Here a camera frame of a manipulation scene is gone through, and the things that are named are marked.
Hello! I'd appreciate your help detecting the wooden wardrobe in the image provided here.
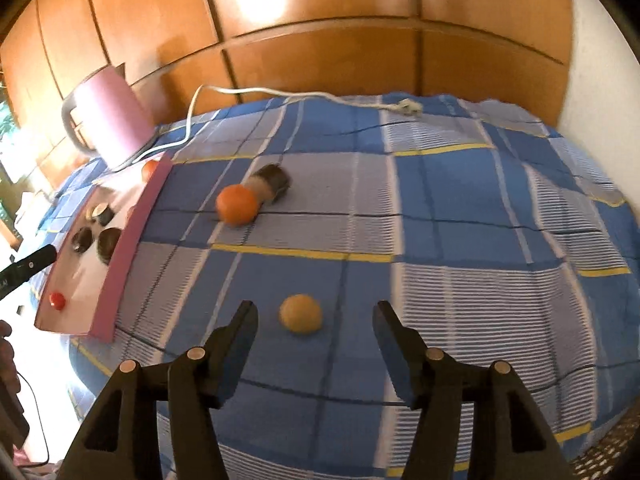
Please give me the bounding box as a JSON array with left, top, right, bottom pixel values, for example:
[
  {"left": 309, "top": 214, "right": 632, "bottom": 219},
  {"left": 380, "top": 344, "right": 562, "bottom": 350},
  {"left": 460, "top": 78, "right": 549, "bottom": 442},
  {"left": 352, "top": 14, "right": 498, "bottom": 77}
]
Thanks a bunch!
[{"left": 0, "top": 0, "right": 573, "bottom": 196}]

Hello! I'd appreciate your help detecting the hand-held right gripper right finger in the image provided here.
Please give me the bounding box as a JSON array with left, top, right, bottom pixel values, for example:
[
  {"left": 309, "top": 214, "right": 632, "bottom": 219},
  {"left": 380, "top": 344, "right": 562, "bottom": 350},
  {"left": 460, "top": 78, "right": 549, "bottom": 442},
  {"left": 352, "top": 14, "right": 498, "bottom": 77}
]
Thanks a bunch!
[{"left": 372, "top": 300, "right": 576, "bottom": 480}]

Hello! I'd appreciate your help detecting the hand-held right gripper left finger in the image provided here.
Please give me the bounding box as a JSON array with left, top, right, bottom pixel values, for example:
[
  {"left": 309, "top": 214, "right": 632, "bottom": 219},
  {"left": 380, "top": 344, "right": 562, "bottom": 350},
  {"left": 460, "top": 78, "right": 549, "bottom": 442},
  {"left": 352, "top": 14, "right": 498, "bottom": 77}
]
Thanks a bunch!
[{"left": 57, "top": 300, "right": 260, "bottom": 480}]

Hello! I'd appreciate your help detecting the person's left hand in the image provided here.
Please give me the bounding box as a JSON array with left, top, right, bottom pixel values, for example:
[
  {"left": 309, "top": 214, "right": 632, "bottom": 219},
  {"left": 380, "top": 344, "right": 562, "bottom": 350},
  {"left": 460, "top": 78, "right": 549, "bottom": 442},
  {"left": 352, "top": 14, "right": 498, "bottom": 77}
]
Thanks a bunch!
[{"left": 0, "top": 320, "right": 16, "bottom": 386}]

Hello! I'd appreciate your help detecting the dark brown oblong fruit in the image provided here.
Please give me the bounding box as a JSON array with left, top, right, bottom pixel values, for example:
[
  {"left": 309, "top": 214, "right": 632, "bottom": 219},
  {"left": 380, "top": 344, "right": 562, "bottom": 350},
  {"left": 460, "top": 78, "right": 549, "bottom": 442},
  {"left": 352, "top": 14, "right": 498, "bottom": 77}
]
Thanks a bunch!
[{"left": 97, "top": 227, "right": 123, "bottom": 265}]

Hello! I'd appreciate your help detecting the pink cardboard box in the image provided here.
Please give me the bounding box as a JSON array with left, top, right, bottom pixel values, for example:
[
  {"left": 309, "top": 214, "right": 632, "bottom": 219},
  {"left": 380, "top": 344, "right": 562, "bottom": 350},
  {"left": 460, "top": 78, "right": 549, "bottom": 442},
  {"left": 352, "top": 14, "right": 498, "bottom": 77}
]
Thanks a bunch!
[{"left": 34, "top": 65, "right": 173, "bottom": 343}]

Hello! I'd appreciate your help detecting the blue plaid blanket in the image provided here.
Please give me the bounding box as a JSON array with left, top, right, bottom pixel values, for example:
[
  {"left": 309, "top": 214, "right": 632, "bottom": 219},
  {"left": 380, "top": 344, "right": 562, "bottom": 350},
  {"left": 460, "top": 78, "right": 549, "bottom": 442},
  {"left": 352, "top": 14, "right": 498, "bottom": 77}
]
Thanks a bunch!
[{"left": 37, "top": 92, "right": 640, "bottom": 480}]

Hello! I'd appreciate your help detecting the beige round potato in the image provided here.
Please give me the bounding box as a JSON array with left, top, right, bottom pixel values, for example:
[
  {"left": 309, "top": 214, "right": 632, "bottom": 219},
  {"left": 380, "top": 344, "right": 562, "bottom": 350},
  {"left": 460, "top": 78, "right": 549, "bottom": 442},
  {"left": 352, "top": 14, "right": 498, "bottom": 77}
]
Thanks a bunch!
[{"left": 279, "top": 294, "right": 323, "bottom": 336}]

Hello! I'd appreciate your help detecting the halved dark-skinned fruit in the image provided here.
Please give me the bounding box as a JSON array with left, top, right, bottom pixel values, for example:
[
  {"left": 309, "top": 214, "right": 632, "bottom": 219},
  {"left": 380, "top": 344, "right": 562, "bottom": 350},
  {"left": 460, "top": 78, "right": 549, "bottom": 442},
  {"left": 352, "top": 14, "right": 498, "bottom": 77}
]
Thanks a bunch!
[
  {"left": 89, "top": 202, "right": 115, "bottom": 227},
  {"left": 245, "top": 163, "right": 292, "bottom": 206}
]

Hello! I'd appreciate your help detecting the white power cable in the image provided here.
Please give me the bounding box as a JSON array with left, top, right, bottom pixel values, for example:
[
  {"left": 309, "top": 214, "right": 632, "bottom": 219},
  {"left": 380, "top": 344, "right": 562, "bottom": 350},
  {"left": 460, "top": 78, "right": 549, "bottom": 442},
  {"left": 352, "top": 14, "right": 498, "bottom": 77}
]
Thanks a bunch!
[{"left": 107, "top": 85, "right": 425, "bottom": 171}]

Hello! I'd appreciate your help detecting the white mesh object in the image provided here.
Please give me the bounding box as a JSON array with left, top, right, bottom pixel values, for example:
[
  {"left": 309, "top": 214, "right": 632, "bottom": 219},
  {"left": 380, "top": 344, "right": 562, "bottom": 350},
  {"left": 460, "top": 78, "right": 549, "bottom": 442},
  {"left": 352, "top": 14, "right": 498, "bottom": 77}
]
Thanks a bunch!
[{"left": 570, "top": 422, "right": 640, "bottom": 480}]

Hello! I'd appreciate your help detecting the orange with stem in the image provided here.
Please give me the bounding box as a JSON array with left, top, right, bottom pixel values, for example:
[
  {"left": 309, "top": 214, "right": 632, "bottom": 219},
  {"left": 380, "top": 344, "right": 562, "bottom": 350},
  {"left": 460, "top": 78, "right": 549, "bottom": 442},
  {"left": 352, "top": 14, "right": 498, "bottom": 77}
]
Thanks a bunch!
[{"left": 216, "top": 185, "right": 260, "bottom": 227}]

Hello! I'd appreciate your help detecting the thin black cable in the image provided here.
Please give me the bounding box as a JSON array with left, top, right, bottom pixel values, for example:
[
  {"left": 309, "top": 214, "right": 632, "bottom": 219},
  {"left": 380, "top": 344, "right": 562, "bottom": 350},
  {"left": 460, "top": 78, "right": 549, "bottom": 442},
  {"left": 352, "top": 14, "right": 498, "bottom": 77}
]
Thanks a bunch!
[{"left": 15, "top": 370, "right": 51, "bottom": 467}]

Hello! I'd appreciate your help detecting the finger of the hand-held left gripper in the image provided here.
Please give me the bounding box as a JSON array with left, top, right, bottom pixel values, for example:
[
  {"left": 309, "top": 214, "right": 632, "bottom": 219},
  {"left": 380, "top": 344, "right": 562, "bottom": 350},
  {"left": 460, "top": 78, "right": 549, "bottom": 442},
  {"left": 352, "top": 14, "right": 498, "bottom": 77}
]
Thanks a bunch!
[{"left": 0, "top": 245, "right": 57, "bottom": 301}]

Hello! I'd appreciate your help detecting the dark round hollowed fruit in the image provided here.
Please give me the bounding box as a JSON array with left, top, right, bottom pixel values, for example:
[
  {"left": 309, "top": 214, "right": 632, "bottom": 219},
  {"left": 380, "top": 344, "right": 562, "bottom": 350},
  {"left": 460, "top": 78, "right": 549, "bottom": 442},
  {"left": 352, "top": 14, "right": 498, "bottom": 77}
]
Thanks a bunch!
[{"left": 72, "top": 227, "right": 96, "bottom": 253}]

